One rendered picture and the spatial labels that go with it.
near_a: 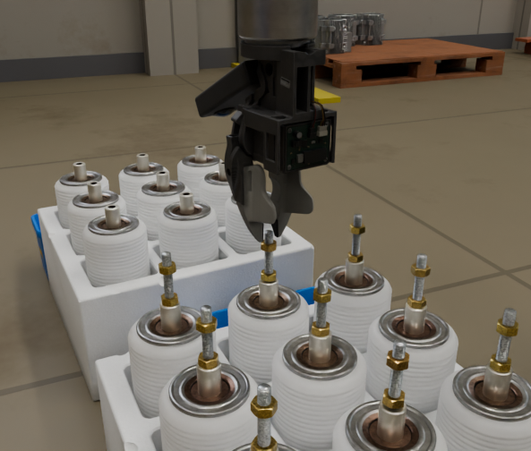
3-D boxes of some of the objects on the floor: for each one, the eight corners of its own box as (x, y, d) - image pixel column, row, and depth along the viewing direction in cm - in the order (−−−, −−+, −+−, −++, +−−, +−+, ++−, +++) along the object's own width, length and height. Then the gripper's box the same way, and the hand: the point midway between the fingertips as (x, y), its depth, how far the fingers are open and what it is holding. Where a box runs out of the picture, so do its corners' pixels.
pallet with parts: (431, 57, 422) (435, 9, 409) (508, 76, 353) (518, 19, 340) (279, 66, 386) (279, 13, 373) (333, 89, 318) (337, 25, 305)
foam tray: (224, 251, 139) (221, 177, 132) (312, 336, 108) (314, 245, 100) (50, 289, 123) (37, 208, 116) (93, 403, 91) (78, 301, 84)
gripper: (262, 51, 51) (262, 273, 59) (353, 43, 56) (341, 248, 65) (212, 41, 57) (218, 242, 66) (297, 34, 62) (293, 222, 71)
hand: (265, 225), depth 67 cm, fingers closed
